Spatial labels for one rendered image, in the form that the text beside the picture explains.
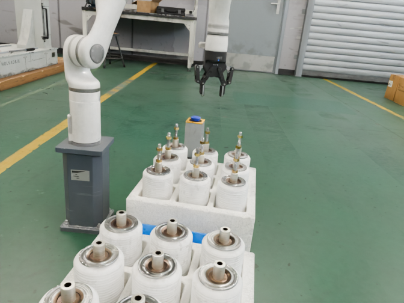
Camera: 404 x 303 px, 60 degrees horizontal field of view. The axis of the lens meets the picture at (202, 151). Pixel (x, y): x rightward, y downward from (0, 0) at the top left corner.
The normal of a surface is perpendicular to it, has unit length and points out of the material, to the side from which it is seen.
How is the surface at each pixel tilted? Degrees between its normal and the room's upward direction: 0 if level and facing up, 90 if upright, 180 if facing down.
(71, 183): 90
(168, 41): 90
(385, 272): 0
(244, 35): 90
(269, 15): 90
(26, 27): 64
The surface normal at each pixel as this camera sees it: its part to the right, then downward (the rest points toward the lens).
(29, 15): 0.00, -0.04
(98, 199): 0.68, 0.31
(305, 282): 0.09, -0.93
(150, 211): -0.15, 0.33
